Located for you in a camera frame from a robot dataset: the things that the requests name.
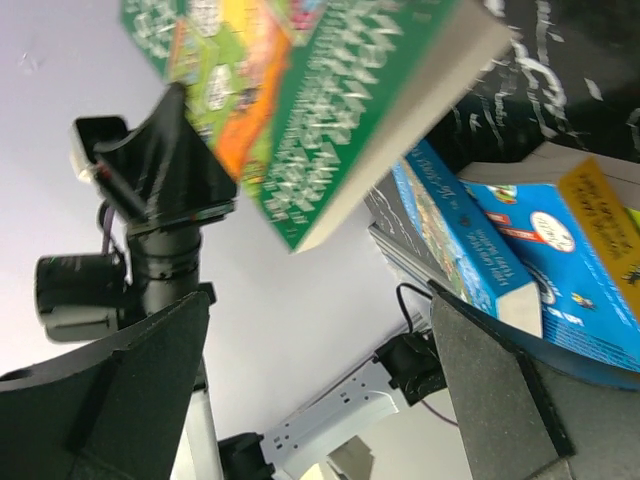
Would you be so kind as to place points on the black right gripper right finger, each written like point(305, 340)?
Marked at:
point(528, 409)

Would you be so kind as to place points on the blue back-cover book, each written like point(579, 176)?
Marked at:
point(565, 219)

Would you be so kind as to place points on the lime green book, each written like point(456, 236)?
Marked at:
point(634, 215)

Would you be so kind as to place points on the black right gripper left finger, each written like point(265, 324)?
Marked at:
point(112, 409)

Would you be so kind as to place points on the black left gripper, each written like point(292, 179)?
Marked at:
point(160, 184)

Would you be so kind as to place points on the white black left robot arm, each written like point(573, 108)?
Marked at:
point(401, 373)

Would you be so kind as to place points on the green 104-Storey Treehouse book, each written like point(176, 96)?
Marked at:
point(308, 103)

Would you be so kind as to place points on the blue 26-Storey Treehouse book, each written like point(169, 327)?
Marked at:
point(480, 267)

